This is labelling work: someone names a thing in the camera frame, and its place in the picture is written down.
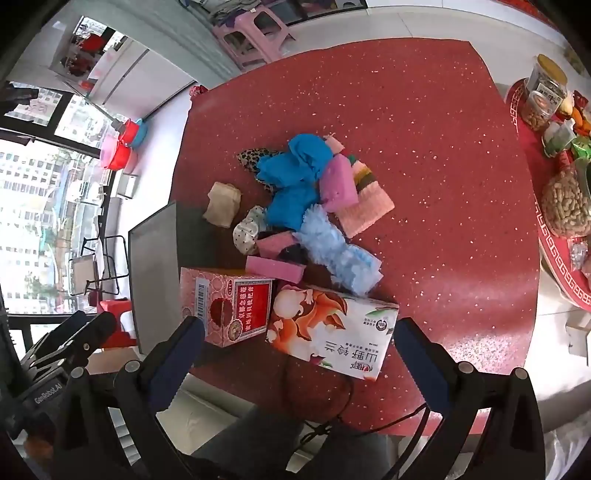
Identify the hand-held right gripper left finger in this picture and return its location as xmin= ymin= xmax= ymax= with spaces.
xmin=60 ymin=315 xmax=206 ymax=480

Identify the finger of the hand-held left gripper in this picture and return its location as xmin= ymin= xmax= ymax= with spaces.
xmin=21 ymin=310 xmax=89 ymax=365
xmin=55 ymin=311 xmax=118 ymax=366

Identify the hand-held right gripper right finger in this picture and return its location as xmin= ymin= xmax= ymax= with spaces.
xmin=392 ymin=316 xmax=548 ymax=480

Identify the white polka-dot cloth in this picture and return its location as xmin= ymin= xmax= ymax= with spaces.
xmin=232 ymin=206 xmax=269 ymax=256

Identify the striped fuzzy cloth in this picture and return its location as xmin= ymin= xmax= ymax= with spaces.
xmin=323 ymin=134 xmax=395 ymax=239

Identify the blue puffy cloth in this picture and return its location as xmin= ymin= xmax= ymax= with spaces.
xmin=255 ymin=134 xmax=334 ymax=232

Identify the red plastic stool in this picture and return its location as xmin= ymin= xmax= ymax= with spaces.
xmin=97 ymin=299 xmax=139 ymax=352

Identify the black metal rack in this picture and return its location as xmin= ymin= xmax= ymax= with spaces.
xmin=68 ymin=235 xmax=128 ymax=296

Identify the pink carton red label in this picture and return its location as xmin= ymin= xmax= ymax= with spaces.
xmin=179 ymin=267 xmax=277 ymax=348

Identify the grey flat panel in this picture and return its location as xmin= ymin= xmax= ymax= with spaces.
xmin=127 ymin=200 xmax=208 ymax=356

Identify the white carton squirrel print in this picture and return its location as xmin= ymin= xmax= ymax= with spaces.
xmin=265 ymin=284 xmax=400 ymax=381

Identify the small white stand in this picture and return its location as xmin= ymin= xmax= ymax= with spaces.
xmin=111 ymin=174 xmax=138 ymax=200

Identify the light blue fluffy cloth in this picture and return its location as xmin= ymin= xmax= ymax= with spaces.
xmin=293 ymin=208 xmax=384 ymax=296

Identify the beige cloth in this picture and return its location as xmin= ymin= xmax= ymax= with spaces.
xmin=203 ymin=181 xmax=242 ymax=229

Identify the pink plastic basin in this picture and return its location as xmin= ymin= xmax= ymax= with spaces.
xmin=100 ymin=134 xmax=123 ymax=169

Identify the silver foil candy bag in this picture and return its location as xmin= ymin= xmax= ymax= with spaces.
xmin=569 ymin=240 xmax=591 ymax=273

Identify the pink folded towel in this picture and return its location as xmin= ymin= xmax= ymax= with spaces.
xmin=320 ymin=154 xmax=358 ymax=213

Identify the clear bag of peanuts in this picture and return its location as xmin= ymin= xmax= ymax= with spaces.
xmin=541 ymin=166 xmax=591 ymax=238

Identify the leopard print cloth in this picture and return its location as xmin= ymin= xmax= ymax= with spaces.
xmin=236 ymin=148 xmax=278 ymax=195

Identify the red patterned round table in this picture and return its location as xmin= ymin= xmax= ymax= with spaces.
xmin=504 ymin=78 xmax=591 ymax=315

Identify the white refrigerator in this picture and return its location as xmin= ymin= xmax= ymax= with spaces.
xmin=87 ymin=38 xmax=197 ymax=121

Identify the white and green packet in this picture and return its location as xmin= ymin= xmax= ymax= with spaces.
xmin=542 ymin=122 xmax=577 ymax=158

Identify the clear jar gold lid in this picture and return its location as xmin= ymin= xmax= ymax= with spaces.
xmin=521 ymin=54 xmax=568 ymax=132

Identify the pink plastic stool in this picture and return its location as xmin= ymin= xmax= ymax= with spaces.
xmin=211 ymin=8 xmax=296 ymax=70

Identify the black cable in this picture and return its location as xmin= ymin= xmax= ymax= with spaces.
xmin=277 ymin=346 xmax=430 ymax=446

